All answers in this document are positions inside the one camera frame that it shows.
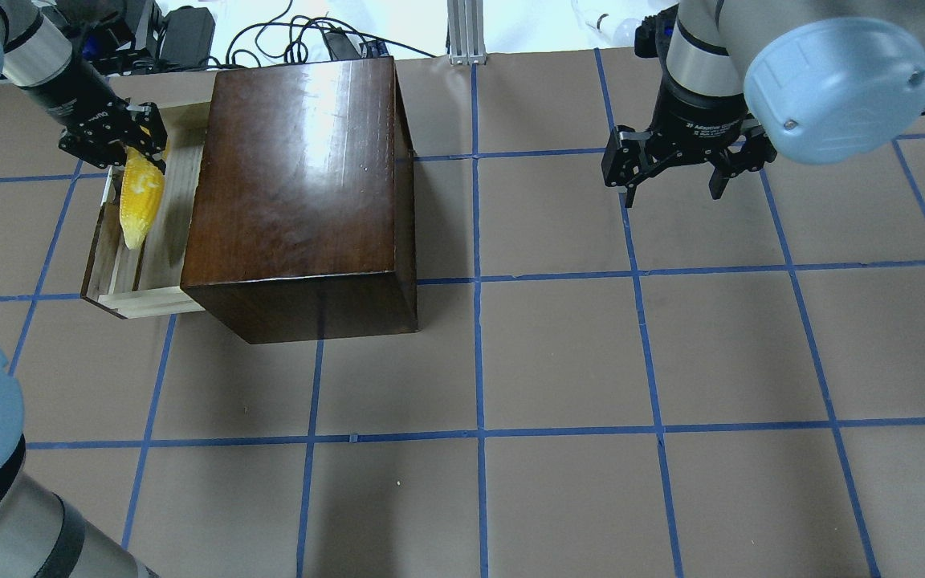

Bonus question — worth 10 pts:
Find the light wooden drawer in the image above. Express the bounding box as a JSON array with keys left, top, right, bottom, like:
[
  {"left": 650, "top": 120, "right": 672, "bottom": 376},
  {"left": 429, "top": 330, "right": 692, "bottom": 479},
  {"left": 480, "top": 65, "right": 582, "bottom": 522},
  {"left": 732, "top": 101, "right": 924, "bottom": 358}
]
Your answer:
[{"left": 80, "top": 101, "right": 210, "bottom": 319}]

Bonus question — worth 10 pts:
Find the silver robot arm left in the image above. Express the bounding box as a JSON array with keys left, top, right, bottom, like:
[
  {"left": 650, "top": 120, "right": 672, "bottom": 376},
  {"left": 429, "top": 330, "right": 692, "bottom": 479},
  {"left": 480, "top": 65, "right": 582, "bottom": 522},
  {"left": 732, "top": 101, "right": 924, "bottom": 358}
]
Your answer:
[{"left": 0, "top": 1, "right": 169, "bottom": 193}]

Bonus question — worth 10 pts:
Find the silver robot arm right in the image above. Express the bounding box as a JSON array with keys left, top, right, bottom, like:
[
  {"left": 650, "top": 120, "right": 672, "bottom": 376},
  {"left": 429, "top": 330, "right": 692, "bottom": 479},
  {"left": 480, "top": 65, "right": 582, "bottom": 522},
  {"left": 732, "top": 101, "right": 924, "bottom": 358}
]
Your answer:
[{"left": 601, "top": 1, "right": 925, "bottom": 207}]

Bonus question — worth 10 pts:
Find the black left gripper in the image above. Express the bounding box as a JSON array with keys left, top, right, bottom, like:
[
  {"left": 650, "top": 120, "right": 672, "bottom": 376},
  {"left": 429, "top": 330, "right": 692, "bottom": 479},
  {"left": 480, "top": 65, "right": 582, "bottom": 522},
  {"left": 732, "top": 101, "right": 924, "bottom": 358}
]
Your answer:
[{"left": 21, "top": 56, "right": 169, "bottom": 174}]

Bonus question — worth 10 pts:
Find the white light bulb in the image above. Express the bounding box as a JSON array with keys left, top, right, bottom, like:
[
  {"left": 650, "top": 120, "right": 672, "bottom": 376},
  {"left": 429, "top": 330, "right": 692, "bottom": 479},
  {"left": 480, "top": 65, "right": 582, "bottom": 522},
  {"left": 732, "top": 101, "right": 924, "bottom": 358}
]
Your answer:
[{"left": 570, "top": 1, "right": 645, "bottom": 47}]

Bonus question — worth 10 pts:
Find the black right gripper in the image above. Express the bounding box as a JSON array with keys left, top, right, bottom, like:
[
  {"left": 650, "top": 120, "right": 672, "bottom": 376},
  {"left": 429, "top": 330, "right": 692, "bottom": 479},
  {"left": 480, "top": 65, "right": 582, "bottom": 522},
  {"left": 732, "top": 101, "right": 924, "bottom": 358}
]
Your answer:
[{"left": 601, "top": 76, "right": 778, "bottom": 209}]

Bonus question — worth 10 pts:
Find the dark brown wooden cabinet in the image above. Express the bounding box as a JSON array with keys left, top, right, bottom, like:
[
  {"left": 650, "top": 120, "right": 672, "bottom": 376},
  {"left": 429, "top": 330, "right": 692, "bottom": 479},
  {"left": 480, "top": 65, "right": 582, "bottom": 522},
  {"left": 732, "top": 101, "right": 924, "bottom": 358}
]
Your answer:
[{"left": 180, "top": 56, "right": 418, "bottom": 344}]

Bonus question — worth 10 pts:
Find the yellow corn cob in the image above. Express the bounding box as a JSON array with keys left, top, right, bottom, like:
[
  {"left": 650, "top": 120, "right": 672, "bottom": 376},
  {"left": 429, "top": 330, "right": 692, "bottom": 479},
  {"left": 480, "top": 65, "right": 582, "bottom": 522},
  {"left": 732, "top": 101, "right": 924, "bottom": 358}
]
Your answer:
[{"left": 119, "top": 146, "right": 165, "bottom": 251}]

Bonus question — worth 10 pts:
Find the black power adapter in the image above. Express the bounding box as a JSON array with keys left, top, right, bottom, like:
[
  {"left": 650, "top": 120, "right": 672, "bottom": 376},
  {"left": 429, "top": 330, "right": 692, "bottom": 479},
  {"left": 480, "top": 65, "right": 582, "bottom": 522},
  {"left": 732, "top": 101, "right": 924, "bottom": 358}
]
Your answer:
[{"left": 158, "top": 6, "right": 215, "bottom": 68}]

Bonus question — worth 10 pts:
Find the aluminium frame post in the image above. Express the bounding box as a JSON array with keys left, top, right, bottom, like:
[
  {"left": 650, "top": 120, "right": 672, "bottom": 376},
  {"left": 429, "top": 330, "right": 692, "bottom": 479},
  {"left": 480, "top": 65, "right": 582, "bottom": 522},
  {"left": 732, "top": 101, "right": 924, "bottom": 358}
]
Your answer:
[{"left": 446, "top": 0, "right": 487, "bottom": 66}]

